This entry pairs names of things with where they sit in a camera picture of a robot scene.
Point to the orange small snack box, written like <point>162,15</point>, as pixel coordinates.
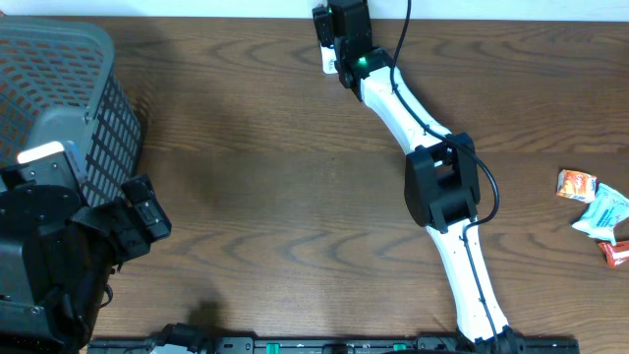
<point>576,185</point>

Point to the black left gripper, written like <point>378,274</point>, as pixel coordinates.
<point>129,239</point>

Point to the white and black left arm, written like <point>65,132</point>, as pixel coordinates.
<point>57,254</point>

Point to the grey plastic mesh basket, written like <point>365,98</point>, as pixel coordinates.
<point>58,84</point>

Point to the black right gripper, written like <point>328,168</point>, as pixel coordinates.
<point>319,16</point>

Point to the orange red snack bar packet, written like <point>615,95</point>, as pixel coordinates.
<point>615,254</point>

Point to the black mounting rail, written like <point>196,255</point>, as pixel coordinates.
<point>186,339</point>

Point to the mint green tissue pack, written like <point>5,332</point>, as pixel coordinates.
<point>608,209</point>

